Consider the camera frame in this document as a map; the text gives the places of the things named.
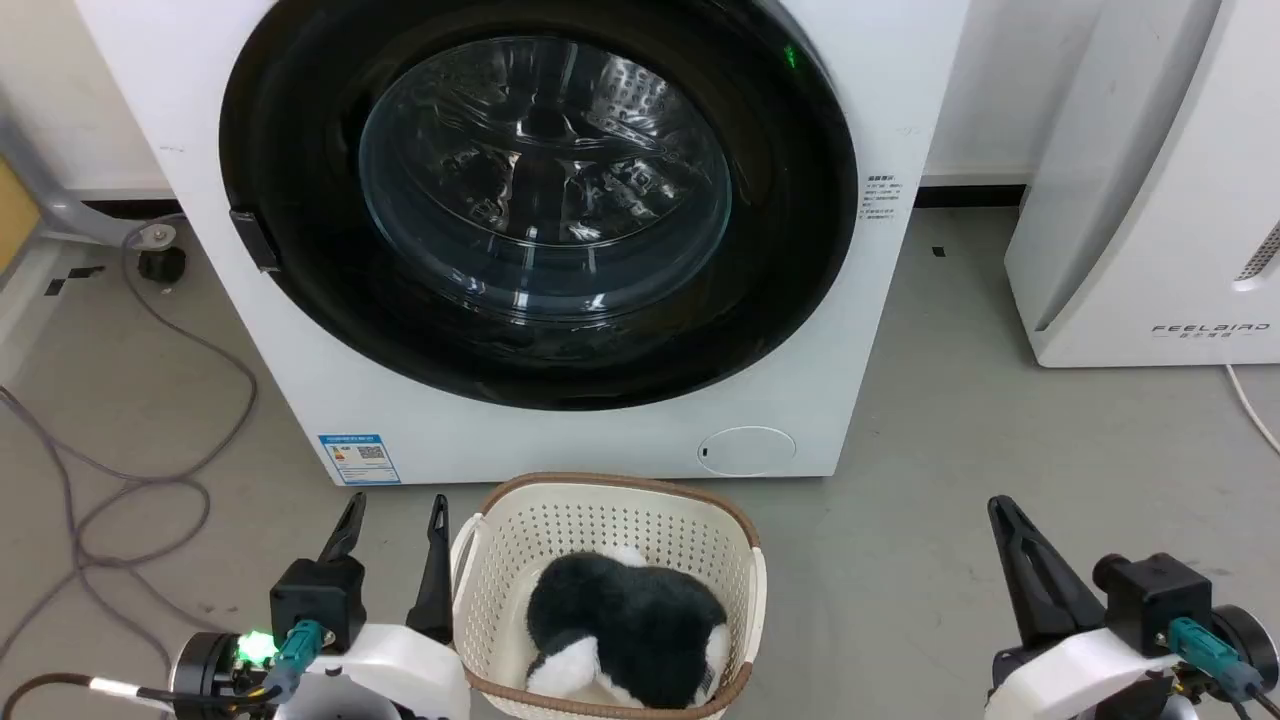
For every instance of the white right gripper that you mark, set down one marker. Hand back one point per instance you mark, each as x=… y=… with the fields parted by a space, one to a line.
x=1080 y=675

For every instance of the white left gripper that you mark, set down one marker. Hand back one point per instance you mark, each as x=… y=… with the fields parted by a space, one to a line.
x=400 y=670

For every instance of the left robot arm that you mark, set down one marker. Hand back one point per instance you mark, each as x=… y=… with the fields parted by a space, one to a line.
x=200 y=665

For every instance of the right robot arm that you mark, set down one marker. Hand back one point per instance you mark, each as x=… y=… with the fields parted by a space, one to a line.
x=1255 y=640

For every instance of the white front-load washing machine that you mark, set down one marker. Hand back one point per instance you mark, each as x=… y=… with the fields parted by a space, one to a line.
x=300 y=400

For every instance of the black round washer door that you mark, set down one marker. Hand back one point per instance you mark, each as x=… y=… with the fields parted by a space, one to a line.
x=300 y=150

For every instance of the blue energy label sticker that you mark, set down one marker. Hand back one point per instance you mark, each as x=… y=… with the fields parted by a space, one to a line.
x=358 y=460

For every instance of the cream perforated laundry basket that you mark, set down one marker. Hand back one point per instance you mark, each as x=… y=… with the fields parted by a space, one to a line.
x=600 y=520

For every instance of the black and white plush toy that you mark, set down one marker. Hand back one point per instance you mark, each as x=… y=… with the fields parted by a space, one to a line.
x=625 y=610

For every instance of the round white filter cover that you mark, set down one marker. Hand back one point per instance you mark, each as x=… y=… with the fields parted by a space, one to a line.
x=747 y=451

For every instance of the black round furniture foot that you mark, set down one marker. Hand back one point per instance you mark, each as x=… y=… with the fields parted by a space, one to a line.
x=162 y=265

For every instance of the white Feelbird appliance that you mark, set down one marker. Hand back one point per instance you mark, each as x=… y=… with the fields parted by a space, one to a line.
x=1150 y=200

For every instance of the black floor tape strip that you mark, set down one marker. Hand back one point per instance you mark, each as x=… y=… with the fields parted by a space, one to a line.
x=72 y=279

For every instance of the white warning text sticker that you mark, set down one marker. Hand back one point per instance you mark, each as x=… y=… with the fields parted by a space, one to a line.
x=883 y=197

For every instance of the grey curved furniture leg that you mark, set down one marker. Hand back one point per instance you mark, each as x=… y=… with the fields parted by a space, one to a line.
x=50 y=200

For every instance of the yellow wooden panel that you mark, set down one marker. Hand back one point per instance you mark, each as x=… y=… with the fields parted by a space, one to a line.
x=14 y=215

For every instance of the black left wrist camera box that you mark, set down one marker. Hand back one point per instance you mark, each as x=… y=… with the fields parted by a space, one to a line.
x=318 y=595

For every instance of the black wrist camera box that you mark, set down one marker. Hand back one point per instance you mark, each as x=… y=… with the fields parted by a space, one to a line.
x=318 y=595
x=1150 y=600

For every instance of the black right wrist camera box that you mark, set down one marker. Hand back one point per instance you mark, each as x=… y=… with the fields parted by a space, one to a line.
x=1150 y=600

